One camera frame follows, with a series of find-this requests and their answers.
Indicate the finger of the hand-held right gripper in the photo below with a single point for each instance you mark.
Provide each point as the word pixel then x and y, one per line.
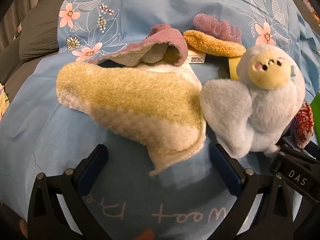
pixel 297 180

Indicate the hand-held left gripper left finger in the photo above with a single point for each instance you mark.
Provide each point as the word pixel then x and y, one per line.
pixel 93 165

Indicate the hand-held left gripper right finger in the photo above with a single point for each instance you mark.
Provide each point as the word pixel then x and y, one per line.
pixel 222 165

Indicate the red white knitted cloth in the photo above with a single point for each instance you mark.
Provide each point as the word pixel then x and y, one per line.
pixel 303 122

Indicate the yellow white fluffy towel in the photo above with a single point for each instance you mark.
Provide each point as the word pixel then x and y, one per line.
pixel 125 97

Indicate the green box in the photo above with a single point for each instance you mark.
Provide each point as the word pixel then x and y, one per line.
pixel 314 106

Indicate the pale blue plush toy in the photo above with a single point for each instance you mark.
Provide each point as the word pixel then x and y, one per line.
pixel 270 105

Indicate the yellow sponge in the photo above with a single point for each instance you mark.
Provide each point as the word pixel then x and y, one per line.
pixel 233 67

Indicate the yellow tissue pack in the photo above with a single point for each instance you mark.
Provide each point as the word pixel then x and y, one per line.
pixel 196 58

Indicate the orange fluffy cloth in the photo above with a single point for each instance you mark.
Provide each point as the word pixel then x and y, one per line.
pixel 212 43

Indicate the purple terry towel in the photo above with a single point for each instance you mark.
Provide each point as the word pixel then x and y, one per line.
pixel 165 35

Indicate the grey sofa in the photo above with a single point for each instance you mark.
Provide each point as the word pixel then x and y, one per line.
pixel 42 30

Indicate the blue floral bed sheet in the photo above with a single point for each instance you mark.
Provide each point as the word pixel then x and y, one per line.
pixel 150 5

